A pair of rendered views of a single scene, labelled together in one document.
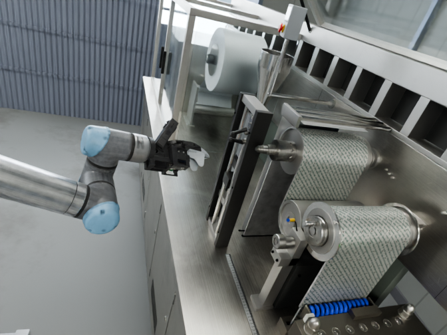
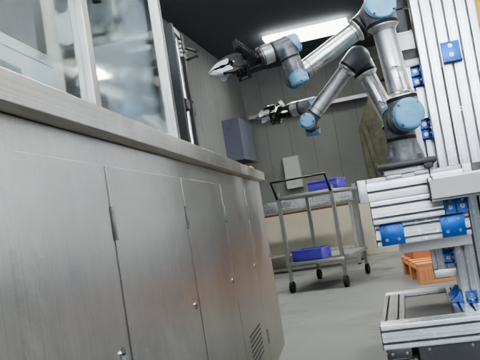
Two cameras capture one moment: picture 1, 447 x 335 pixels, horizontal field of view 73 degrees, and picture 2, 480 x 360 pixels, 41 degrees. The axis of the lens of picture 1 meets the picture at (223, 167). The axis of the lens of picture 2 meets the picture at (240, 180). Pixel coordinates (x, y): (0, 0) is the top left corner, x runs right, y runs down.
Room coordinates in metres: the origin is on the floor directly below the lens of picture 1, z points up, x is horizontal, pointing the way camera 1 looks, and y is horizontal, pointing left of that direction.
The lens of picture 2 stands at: (2.79, 1.38, 0.69)
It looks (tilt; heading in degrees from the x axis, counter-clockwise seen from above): 4 degrees up; 213
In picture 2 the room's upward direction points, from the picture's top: 9 degrees counter-clockwise
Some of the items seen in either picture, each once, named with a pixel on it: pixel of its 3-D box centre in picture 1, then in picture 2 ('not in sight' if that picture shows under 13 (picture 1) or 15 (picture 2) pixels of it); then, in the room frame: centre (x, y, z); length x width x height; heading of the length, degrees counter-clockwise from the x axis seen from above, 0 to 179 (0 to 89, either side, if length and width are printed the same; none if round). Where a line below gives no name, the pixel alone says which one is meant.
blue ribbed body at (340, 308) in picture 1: (339, 308); not in sight; (0.59, -0.43, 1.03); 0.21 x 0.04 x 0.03; 114
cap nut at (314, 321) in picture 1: (313, 324); not in sight; (0.49, -0.33, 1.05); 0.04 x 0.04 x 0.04
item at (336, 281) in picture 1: (347, 282); not in sight; (0.60, -0.41, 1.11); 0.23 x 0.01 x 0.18; 114
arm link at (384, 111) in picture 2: not in sight; (398, 120); (0.31, 0.57, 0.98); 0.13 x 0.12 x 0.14; 31
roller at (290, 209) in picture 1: (324, 219); not in sight; (0.77, -0.35, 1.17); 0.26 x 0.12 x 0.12; 114
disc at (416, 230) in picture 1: (394, 228); not in sight; (0.72, -0.51, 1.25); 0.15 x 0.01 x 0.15; 24
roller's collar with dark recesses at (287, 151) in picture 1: (282, 151); not in sight; (0.83, -0.16, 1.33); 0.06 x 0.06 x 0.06; 24
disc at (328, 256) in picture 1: (319, 230); not in sight; (0.61, -0.28, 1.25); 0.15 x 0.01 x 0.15; 24
